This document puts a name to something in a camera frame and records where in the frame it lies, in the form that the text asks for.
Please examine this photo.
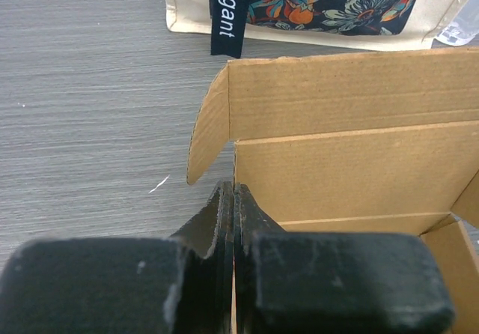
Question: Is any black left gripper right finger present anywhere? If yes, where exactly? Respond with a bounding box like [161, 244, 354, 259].
[234, 184, 456, 333]

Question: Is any beige canvas tote bag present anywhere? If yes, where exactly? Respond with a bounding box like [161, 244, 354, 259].
[165, 0, 468, 58]

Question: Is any clear plastic water bottle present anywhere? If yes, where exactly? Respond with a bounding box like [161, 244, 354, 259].
[435, 0, 478, 46]

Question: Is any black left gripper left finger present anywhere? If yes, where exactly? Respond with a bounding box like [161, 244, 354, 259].
[1, 182, 234, 333]

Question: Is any brown cardboard box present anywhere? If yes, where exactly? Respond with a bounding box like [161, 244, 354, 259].
[186, 47, 478, 333]

